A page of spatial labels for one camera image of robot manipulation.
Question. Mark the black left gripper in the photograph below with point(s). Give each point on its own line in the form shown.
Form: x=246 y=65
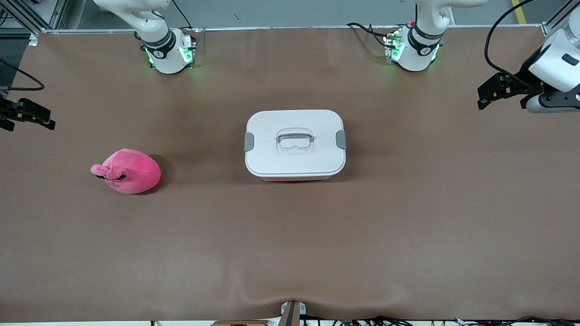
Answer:
x=521 y=83

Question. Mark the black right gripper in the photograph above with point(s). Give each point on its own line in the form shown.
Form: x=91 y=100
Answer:
x=5 y=110

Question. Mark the pink plush toy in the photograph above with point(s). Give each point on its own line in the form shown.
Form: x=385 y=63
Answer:
x=136 y=172

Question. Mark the white box lid grey clips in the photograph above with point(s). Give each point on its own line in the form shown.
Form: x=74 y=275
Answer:
x=294 y=160

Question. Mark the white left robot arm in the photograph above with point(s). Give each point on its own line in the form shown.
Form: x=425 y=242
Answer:
x=428 y=18

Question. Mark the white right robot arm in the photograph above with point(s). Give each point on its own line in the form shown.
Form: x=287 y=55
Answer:
x=154 y=27

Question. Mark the pink plastic box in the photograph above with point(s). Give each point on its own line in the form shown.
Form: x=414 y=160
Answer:
x=294 y=179

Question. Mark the brown table mat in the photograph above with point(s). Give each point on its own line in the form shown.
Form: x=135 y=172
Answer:
x=290 y=249

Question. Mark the aluminium frame profile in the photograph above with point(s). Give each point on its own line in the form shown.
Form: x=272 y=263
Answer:
x=27 y=16
x=562 y=16

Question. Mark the silver table edge rail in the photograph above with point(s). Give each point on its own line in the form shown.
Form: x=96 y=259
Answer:
x=294 y=28

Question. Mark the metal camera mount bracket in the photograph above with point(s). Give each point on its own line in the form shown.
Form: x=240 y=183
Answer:
x=292 y=314

